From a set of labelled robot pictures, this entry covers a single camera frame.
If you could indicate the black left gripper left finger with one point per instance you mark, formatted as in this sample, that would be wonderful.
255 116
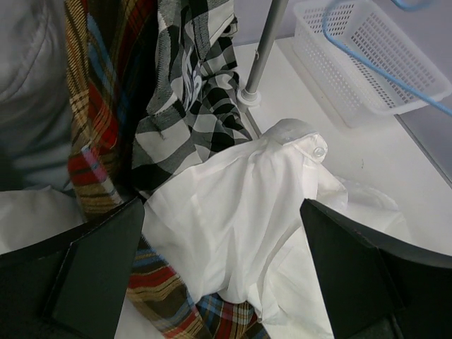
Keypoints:
72 285

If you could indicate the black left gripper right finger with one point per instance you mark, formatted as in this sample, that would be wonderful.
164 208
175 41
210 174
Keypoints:
374 285

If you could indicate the white linen shirt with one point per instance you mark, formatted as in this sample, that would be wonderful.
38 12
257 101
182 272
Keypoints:
231 230

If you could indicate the blue plastic hanger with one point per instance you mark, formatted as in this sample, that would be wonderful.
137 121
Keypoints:
387 59

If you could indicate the white hanging shirt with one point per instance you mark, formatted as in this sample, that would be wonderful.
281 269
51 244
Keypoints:
37 197

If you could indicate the black white checked shirt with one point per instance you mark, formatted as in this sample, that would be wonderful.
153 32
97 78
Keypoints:
193 113

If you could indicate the red brown plaid shirt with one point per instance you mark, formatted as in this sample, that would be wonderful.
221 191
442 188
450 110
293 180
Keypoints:
111 76

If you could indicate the white plastic basket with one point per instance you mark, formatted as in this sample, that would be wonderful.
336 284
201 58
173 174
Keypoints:
359 95

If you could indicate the metal clothes rack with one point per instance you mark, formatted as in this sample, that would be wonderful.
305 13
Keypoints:
249 97

